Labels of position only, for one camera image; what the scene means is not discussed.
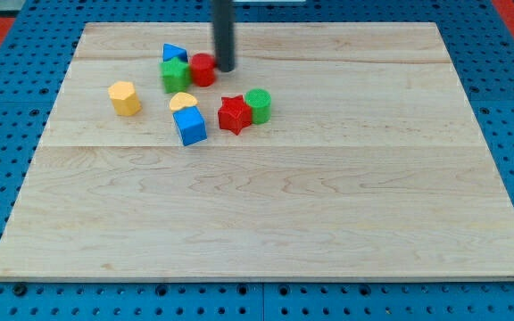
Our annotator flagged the red star block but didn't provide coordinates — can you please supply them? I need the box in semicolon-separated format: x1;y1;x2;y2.
218;95;253;136

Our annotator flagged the blue cube block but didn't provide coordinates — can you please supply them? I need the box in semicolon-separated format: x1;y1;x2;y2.
173;106;207;146

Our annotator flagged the blue triangle block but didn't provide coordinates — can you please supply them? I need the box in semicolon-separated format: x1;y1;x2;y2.
162;43;188;62

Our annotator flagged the green cylinder block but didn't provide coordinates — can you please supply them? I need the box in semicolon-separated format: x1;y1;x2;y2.
245;88;271;124

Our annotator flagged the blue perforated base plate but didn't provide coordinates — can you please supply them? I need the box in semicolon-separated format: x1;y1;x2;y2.
0;1;514;320

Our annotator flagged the light wooden board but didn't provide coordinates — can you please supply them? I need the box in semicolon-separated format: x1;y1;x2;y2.
0;22;514;283

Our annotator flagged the red cylinder block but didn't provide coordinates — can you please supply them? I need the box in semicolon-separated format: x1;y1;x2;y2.
189;53;216;86

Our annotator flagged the green star block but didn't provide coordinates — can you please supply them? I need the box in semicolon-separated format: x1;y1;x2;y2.
161;57;191;93

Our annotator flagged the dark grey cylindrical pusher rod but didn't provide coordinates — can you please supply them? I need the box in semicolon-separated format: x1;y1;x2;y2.
211;0;236;72

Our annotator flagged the yellow heart block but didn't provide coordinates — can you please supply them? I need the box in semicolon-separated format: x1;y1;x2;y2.
169;92;198;112

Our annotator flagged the yellow hexagon block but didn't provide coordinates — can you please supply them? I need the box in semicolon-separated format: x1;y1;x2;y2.
108;81;142;116

